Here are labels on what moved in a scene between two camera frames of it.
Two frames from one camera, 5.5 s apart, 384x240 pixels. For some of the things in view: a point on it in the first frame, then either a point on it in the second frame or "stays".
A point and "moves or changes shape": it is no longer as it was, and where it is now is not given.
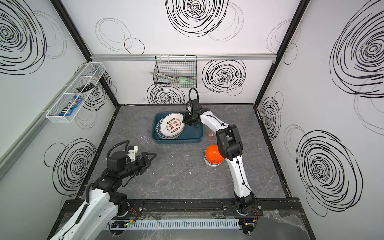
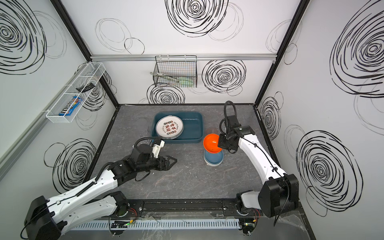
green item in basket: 187,81 stays
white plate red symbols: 172,124 moves or changes shape
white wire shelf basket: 65,109 stays
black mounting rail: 196,207 stays
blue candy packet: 72,108 stays
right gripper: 190,119 to 225,142
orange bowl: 213,155 to 210,143
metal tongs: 173,78 stays
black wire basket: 183,67 stays
